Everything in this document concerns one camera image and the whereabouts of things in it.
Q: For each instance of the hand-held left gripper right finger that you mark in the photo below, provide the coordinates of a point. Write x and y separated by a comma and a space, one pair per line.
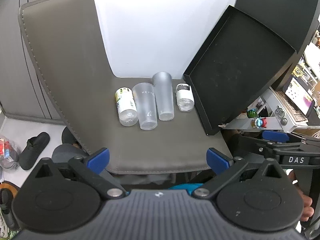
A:
217, 161

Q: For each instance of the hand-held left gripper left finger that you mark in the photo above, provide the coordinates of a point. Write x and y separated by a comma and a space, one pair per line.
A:
98, 159

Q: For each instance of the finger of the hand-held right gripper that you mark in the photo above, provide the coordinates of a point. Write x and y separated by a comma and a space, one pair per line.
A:
275, 136
257, 146

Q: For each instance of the clear plastic cup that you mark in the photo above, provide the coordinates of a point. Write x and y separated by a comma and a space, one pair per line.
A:
146, 105

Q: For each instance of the frosted grey plastic cup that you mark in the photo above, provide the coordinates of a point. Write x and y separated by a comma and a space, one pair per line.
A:
163, 92

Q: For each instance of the person's right hand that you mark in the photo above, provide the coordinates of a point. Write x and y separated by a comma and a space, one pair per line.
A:
307, 207

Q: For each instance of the small colourful figurine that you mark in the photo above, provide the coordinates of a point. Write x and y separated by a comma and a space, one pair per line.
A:
258, 123

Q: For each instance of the grey metal shelf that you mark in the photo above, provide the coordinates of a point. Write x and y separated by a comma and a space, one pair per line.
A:
277, 110

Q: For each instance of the watermelon toy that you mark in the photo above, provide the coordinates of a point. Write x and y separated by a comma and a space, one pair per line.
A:
252, 113

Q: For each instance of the grey slipper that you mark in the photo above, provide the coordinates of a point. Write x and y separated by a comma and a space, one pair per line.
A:
65, 153
68, 136

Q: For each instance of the teal cloth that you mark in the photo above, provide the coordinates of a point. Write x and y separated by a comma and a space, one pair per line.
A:
185, 187

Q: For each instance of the tablet with colourful screen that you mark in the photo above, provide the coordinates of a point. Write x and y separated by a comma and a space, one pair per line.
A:
298, 97

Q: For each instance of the plastic bottle with yellow-green label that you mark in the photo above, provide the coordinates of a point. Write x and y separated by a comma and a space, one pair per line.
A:
125, 102

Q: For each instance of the black shoe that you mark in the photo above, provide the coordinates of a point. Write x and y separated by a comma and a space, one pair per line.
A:
33, 150

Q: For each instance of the small plastic bottle white label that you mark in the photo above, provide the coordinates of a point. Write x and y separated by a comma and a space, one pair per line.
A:
184, 97

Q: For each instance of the black tray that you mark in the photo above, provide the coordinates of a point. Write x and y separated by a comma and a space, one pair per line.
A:
237, 67

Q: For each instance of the clear plastic bag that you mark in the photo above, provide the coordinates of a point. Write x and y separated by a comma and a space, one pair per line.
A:
7, 152

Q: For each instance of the grey leather mat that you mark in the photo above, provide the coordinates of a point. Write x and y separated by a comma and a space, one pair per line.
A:
75, 67

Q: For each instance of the patterned sneaker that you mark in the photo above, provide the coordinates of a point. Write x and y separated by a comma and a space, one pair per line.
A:
6, 226

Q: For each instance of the large black panel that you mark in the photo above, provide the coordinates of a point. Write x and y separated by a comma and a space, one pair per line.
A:
275, 0

